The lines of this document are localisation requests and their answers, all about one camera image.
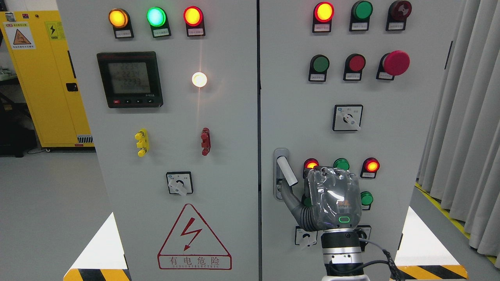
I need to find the silver door handle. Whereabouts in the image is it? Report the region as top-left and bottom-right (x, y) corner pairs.
(273, 148), (298, 201)

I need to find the grey left cabinet door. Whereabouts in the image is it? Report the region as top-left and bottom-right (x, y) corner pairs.
(57, 0), (259, 281)

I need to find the grey cabinet door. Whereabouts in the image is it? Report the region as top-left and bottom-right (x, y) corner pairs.
(259, 0), (464, 281)
(57, 0), (259, 281)

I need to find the grey right cabinet door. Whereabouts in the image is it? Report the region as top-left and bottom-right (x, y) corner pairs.
(259, 0), (464, 281)

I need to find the red terminal connector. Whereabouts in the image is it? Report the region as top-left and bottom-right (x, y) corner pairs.
(200, 127), (211, 156)

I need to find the red lit indicator left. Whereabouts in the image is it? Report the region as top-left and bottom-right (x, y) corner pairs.
(302, 158), (319, 178)

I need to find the red lit indicator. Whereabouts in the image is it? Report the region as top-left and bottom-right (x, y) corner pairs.
(302, 158), (319, 178)
(360, 158), (380, 178)

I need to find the white indicator light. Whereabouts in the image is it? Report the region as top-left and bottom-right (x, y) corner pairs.
(191, 72), (208, 88)

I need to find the green indicator middle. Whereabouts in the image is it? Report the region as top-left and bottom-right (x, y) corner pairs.
(333, 158), (350, 171)

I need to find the green push button upper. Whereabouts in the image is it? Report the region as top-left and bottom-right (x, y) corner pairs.
(308, 54), (330, 82)

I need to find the yellow terminal connector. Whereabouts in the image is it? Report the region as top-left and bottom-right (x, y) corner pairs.
(134, 128), (150, 158)

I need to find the red danger warning sticker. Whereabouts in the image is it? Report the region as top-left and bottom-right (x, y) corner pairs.
(157, 203), (232, 270)

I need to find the red lit indicator right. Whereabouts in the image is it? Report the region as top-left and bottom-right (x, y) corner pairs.
(360, 158), (380, 178)

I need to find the green push button lower right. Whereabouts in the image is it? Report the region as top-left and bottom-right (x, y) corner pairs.
(360, 191), (374, 210)

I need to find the red push button upper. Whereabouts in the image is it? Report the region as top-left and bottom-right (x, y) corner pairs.
(343, 53), (366, 81)

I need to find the black digital power meter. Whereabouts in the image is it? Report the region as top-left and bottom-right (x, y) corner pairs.
(96, 51), (164, 108)

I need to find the red indicator light top left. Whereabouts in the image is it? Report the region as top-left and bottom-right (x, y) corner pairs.
(183, 6), (205, 37)

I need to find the red indicator light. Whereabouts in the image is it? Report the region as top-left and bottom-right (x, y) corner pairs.
(183, 6), (205, 37)
(312, 2), (334, 33)

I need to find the red indicator light top right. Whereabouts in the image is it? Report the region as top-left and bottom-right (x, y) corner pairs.
(312, 2), (334, 33)

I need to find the green indicator light top left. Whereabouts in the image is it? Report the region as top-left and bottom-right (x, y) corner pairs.
(146, 7), (171, 38)

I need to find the green indicator light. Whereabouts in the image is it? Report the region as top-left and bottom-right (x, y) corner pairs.
(146, 7), (171, 38)
(349, 0), (373, 32)

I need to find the red emergency stop button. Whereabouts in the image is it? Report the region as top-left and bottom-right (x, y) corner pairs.
(376, 50), (410, 81)

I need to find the green indicator light top right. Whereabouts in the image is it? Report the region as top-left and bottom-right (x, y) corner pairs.
(349, 0), (373, 32)

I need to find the amber indicator light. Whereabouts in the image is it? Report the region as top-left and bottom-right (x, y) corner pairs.
(108, 8), (134, 39)

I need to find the dark red buzzer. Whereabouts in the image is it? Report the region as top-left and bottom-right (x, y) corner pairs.
(386, 0), (412, 31)

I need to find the grey curtain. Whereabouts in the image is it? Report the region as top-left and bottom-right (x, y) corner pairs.
(418, 0), (500, 257)

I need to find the left hazard striped base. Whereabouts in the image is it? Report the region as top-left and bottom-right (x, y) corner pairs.
(63, 269), (131, 281)

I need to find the hazard striped base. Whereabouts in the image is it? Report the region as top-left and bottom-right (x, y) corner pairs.
(63, 269), (131, 281)
(398, 265), (469, 281)

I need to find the right hazard striped base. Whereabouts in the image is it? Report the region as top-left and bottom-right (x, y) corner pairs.
(398, 265), (469, 281)

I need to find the yellow safety cabinet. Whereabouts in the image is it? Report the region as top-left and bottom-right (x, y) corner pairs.
(1, 11), (94, 149)

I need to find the left door selector switch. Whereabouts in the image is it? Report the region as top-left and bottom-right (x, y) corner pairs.
(166, 171), (193, 196)

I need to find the upper right selector switch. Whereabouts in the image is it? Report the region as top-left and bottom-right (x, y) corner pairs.
(332, 104), (364, 132)

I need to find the lower white selector switch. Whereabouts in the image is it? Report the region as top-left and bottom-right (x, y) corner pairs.
(295, 226), (318, 249)

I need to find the black key switch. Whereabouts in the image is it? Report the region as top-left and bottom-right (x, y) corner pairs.
(355, 225), (371, 251)

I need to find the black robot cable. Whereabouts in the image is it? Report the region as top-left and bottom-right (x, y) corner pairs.
(326, 238), (407, 281)

